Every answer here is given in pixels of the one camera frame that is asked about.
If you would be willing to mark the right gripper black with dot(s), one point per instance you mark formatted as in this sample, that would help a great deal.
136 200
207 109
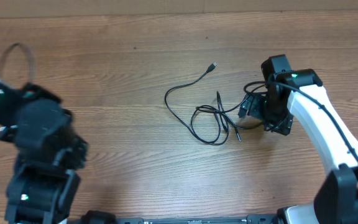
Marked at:
283 125

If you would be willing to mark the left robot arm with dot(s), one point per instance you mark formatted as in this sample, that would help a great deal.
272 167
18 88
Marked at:
45 181

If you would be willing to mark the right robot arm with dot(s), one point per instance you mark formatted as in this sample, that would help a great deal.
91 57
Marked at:
300 94

